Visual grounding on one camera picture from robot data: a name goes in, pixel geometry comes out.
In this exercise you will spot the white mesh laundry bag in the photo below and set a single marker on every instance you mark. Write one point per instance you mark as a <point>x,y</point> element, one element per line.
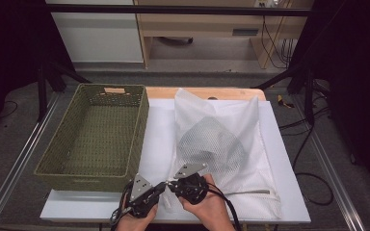
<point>237,112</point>

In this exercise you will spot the white power strip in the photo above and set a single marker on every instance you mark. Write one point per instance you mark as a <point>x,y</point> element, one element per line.
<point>263,4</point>

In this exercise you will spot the green woven basket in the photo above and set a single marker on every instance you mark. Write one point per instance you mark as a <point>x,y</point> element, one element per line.
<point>102,138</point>

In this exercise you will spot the aluminium rail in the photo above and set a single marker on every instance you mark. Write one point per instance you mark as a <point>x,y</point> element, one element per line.
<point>327,166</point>
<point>13,173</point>

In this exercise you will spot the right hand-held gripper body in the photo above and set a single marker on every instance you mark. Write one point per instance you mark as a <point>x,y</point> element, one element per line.
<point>189,169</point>

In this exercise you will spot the black horizontal bar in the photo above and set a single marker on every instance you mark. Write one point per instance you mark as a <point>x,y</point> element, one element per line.
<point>173,9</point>

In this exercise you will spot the white board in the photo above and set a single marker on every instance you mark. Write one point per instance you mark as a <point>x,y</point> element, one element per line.
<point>155,134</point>

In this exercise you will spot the wooden desk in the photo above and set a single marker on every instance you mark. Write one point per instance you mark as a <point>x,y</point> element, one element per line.
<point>199,25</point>

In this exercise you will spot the person's right hand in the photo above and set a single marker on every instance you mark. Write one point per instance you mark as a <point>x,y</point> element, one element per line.
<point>210,215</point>

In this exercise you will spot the light blue denim shorts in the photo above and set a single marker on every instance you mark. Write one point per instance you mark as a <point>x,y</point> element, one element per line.
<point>212,144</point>

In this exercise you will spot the yellow and black tool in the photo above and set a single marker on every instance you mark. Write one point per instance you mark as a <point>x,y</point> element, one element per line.
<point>281,101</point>

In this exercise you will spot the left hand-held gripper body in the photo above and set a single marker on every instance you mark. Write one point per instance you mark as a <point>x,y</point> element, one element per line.
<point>140,187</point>

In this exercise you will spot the black curtain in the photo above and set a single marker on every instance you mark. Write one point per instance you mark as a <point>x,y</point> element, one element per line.
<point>9,48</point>
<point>359,80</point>

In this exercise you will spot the black metal stand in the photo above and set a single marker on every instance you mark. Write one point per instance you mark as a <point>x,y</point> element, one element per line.
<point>309,96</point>
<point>41,93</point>

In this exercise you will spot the person's left hand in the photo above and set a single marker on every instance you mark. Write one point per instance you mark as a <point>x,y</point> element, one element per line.
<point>135,224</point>

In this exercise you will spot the white cabinet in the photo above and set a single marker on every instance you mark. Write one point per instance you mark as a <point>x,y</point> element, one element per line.
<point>99,38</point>

